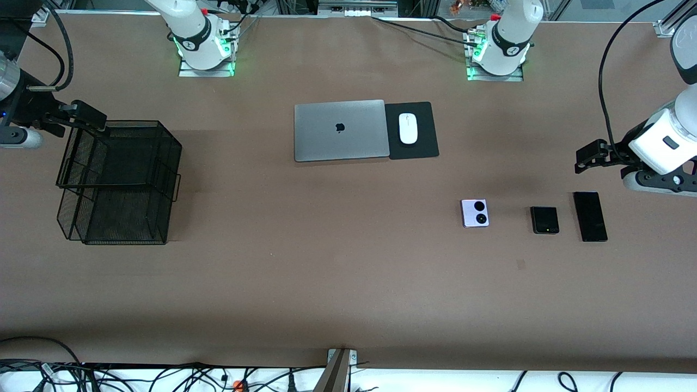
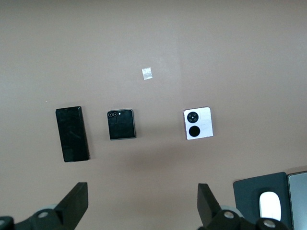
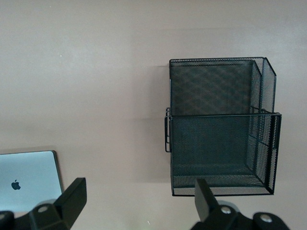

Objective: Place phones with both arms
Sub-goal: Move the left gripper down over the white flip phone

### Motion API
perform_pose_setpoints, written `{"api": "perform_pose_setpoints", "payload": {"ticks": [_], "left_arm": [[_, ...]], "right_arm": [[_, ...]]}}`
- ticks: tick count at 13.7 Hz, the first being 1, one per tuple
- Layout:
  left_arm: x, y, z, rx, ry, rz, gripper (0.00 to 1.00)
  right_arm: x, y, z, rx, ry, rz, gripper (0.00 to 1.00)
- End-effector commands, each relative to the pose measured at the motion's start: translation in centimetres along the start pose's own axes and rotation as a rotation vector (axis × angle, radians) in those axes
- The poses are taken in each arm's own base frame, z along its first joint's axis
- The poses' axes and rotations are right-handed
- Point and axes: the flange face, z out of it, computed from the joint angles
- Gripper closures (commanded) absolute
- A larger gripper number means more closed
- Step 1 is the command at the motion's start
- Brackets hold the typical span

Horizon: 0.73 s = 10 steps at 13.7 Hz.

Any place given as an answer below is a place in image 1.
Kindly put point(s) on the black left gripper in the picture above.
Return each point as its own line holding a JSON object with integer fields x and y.
{"x": 619, "y": 153}

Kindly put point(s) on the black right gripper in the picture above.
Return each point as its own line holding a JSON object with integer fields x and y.
{"x": 31, "y": 108}

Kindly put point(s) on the black slab smartphone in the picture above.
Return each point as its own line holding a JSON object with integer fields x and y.
{"x": 590, "y": 216}

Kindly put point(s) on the black flip phone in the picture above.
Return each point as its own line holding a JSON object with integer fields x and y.
{"x": 544, "y": 220}

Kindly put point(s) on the lavender flip phone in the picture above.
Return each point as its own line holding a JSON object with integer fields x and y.
{"x": 475, "y": 213}

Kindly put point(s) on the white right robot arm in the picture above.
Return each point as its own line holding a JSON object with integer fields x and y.
{"x": 193, "y": 32}

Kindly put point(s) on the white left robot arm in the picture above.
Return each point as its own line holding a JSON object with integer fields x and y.
{"x": 509, "y": 38}

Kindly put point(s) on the black mesh two-tier tray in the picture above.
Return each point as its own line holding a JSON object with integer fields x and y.
{"x": 125, "y": 163}

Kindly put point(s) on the black mouse pad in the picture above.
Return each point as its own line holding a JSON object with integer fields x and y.
{"x": 427, "y": 141}

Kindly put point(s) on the white computer mouse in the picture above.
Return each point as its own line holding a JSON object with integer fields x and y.
{"x": 408, "y": 128}

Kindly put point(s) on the silver closed laptop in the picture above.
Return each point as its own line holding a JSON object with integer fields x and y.
{"x": 326, "y": 141}

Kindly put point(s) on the grey power strip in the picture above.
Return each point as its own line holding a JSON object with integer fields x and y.
{"x": 356, "y": 8}

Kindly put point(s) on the small aluminium corner bracket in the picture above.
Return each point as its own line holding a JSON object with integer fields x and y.
{"x": 39, "y": 19}

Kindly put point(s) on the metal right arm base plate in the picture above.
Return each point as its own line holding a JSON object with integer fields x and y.
{"x": 188, "y": 73}

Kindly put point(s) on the long aluminium frame profile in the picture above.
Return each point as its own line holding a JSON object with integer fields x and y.
{"x": 665, "y": 27}

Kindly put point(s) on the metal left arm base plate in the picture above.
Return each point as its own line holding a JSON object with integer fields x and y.
{"x": 475, "y": 78}

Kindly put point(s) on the grey aluminium frame post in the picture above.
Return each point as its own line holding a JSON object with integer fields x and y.
{"x": 337, "y": 375}

